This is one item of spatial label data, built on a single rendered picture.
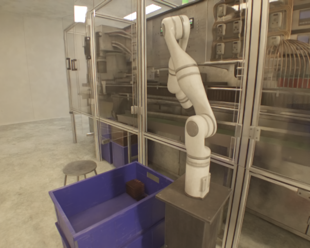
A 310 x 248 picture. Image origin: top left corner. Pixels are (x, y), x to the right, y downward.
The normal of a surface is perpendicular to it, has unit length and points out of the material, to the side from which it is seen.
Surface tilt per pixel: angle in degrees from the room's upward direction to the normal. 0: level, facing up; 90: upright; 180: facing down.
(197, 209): 0
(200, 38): 90
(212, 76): 90
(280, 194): 90
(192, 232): 90
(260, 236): 0
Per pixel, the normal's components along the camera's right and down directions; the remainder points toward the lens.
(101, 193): 0.68, 0.17
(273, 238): 0.00, -0.97
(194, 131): -0.74, 0.18
